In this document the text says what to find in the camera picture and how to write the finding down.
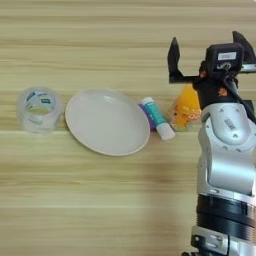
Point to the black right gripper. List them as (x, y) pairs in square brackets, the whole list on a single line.
[(213, 90)]

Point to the teal white glue stick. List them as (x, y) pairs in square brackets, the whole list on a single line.
[(156, 115)]

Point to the white round plate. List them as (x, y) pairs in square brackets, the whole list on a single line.
[(106, 124)]

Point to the clear tape roll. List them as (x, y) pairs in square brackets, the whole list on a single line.
[(37, 126)]

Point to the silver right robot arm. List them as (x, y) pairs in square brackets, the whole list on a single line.
[(230, 160)]

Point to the small black box white label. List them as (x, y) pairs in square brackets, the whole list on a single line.
[(224, 56)]

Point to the orange juice bottle white cap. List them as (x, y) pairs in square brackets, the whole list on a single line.
[(186, 108)]

